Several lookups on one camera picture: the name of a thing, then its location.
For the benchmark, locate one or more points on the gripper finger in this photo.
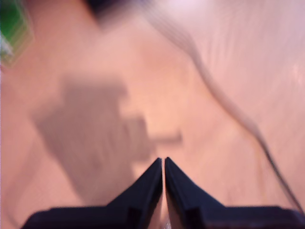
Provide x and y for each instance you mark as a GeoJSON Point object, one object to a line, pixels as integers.
{"type": "Point", "coordinates": [143, 195]}
{"type": "Point", "coordinates": [186, 195]}

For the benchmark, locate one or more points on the green Jenkki gum bag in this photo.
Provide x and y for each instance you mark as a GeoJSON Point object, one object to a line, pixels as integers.
{"type": "Point", "coordinates": [12, 28]}

